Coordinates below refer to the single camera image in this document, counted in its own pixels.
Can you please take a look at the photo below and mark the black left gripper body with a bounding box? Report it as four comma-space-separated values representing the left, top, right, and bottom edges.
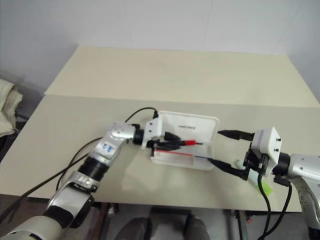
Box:
146, 139, 165, 157

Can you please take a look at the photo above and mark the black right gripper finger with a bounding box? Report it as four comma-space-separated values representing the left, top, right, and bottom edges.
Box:
217, 129, 255, 142
211, 158, 251, 181

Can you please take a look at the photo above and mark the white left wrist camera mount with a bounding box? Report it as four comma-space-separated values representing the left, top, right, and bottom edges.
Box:
141, 118, 167, 151

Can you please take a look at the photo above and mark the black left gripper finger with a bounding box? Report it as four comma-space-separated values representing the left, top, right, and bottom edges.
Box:
155, 142, 187, 151
163, 131, 181, 143

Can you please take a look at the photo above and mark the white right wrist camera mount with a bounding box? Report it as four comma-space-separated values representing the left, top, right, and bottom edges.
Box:
250, 126, 283, 176

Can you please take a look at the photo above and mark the metal table leg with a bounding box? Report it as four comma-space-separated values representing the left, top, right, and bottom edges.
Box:
230, 209, 252, 240
99, 201, 120, 240

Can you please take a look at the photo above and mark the light green marker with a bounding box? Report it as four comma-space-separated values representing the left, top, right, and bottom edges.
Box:
234, 160, 274, 197

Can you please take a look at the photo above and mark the dark rounded shape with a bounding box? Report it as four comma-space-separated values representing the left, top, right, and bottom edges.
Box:
123, 216, 154, 240

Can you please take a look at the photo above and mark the cream folded cloth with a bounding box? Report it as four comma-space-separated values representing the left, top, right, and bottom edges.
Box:
0, 78, 24, 138

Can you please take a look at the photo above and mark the thin red blue pen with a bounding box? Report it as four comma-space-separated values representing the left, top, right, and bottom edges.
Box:
154, 148, 213, 161

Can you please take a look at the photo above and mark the white plastic pencil case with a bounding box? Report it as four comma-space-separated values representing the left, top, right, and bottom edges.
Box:
149, 110, 221, 172

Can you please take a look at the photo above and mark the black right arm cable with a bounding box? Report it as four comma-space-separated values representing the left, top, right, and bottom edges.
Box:
258, 174, 293, 240
257, 172, 273, 240

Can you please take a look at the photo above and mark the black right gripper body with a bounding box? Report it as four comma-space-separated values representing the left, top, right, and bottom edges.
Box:
243, 146, 270, 180

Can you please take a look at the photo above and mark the red marker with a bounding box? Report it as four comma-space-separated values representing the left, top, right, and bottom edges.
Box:
174, 139, 205, 147

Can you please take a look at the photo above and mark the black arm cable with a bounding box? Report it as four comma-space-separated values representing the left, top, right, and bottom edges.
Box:
257, 172, 273, 240
0, 159, 87, 224
258, 174, 293, 240
56, 107, 159, 187

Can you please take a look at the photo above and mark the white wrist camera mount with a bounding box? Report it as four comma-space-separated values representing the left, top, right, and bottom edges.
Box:
250, 126, 283, 176
141, 118, 167, 151

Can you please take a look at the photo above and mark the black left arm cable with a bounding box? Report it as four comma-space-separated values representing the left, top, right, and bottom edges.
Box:
56, 107, 159, 187
0, 159, 87, 224

